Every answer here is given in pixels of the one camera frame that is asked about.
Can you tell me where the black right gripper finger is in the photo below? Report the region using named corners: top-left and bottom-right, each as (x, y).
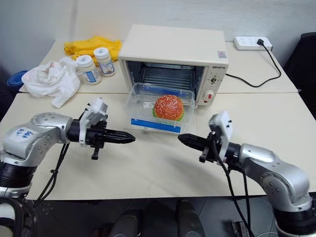
top-left (178, 138), bottom-right (208, 152)
top-left (178, 133), bottom-right (210, 146)

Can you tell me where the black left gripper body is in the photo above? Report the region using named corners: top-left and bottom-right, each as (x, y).
top-left (86, 120), bottom-right (109, 160)

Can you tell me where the white power strip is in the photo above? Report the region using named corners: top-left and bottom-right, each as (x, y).
top-left (234, 36), bottom-right (273, 51)

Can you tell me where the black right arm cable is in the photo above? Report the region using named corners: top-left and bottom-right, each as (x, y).
top-left (210, 138), bottom-right (255, 237)

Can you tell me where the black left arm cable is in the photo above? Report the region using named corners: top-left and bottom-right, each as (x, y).
top-left (34, 141), bottom-right (72, 207)

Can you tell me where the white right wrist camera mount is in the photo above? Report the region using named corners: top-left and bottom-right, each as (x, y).
top-left (207, 111), bottom-right (233, 160)

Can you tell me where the yellow cloth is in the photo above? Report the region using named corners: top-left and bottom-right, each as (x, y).
top-left (63, 35), bottom-right (123, 63)

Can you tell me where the white crumpled cloth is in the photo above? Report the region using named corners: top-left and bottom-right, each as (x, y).
top-left (21, 56), bottom-right (81, 109)

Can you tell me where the cream toaster oven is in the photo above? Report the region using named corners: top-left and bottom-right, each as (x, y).
top-left (118, 24), bottom-right (230, 108)

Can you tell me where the white red oven knob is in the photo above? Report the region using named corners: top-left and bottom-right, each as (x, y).
top-left (201, 89), bottom-right (216, 104)

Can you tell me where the black strapped robot body part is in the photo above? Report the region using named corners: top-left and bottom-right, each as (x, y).
top-left (0, 197), bottom-right (38, 237)

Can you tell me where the toy hamburger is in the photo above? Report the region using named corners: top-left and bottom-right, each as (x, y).
top-left (151, 94), bottom-right (186, 122)

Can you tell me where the blue rolled object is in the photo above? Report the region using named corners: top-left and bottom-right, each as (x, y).
top-left (6, 70), bottom-right (30, 93)

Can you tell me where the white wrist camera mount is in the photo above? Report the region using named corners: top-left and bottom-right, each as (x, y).
top-left (79, 97), bottom-right (110, 148)
top-left (207, 111), bottom-right (233, 160)

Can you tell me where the white jar picture label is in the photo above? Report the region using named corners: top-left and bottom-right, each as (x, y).
top-left (93, 47), bottom-right (117, 78)

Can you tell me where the black oven power cord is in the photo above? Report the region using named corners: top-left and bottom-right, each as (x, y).
top-left (225, 44), bottom-right (282, 88)

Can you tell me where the small metal bracket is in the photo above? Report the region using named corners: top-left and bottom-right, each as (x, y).
top-left (231, 220), bottom-right (248, 237)

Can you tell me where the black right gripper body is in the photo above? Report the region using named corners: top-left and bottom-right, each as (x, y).
top-left (199, 132), bottom-right (223, 165)

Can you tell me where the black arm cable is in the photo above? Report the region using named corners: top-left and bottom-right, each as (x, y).
top-left (34, 141), bottom-right (72, 207)
top-left (210, 138), bottom-right (255, 237)

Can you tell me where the clear plastic food container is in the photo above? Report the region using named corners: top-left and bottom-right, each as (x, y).
top-left (125, 82), bottom-right (196, 135)

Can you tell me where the white jar blue checked label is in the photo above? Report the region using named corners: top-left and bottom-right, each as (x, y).
top-left (75, 55), bottom-right (103, 86)

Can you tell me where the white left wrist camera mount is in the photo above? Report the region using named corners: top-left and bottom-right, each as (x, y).
top-left (79, 97), bottom-right (110, 148)

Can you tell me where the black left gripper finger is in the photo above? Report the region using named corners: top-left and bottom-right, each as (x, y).
top-left (106, 137), bottom-right (136, 145)
top-left (106, 130), bottom-right (136, 140)

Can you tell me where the black chair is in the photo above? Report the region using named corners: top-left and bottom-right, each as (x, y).
top-left (282, 32), bottom-right (316, 100)

